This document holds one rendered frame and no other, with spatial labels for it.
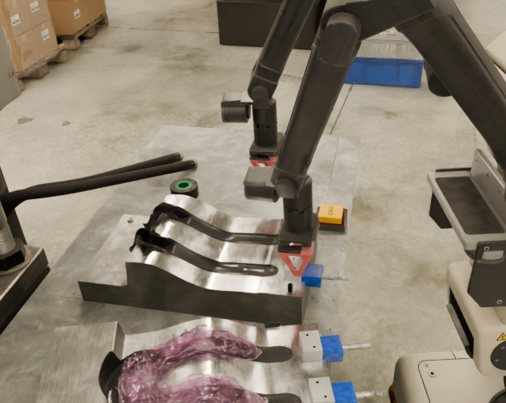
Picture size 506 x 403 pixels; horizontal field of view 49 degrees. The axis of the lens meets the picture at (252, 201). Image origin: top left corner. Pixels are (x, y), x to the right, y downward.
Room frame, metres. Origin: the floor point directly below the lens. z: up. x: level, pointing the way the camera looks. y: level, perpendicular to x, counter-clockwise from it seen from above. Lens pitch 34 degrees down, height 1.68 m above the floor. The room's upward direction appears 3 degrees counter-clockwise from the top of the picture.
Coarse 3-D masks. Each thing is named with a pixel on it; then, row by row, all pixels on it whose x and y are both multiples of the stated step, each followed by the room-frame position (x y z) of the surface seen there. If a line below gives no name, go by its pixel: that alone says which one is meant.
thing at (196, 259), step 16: (160, 208) 1.09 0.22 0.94; (176, 208) 1.09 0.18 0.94; (144, 224) 1.01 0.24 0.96; (192, 224) 1.06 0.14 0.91; (208, 224) 1.07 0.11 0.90; (144, 240) 1.06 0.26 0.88; (160, 240) 0.99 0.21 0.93; (224, 240) 1.03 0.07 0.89; (240, 240) 1.04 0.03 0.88; (256, 240) 1.03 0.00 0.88; (272, 240) 1.02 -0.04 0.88; (176, 256) 0.94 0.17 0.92; (192, 256) 0.96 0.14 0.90; (224, 272) 0.92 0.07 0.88; (240, 272) 0.92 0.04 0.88; (256, 272) 0.92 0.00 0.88; (272, 272) 0.91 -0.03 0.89
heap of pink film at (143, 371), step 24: (192, 336) 0.70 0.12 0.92; (216, 336) 0.71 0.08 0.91; (144, 360) 0.68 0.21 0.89; (168, 360) 0.68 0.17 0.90; (192, 360) 0.67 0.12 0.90; (120, 384) 0.63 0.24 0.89; (144, 384) 0.62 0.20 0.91; (168, 384) 0.63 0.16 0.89; (192, 384) 0.61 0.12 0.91; (216, 384) 0.60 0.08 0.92; (240, 384) 0.62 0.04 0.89
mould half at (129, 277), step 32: (128, 224) 1.15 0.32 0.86; (160, 224) 1.04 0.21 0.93; (224, 224) 1.09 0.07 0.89; (256, 224) 1.09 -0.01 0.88; (96, 256) 1.03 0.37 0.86; (128, 256) 1.02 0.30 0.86; (160, 256) 0.93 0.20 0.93; (224, 256) 0.97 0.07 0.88; (256, 256) 0.96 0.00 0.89; (96, 288) 0.94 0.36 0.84; (128, 288) 0.92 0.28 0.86; (160, 288) 0.90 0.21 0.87; (192, 288) 0.88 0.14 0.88; (224, 288) 0.87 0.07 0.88; (256, 288) 0.86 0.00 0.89; (256, 320) 0.85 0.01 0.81; (288, 320) 0.83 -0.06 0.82
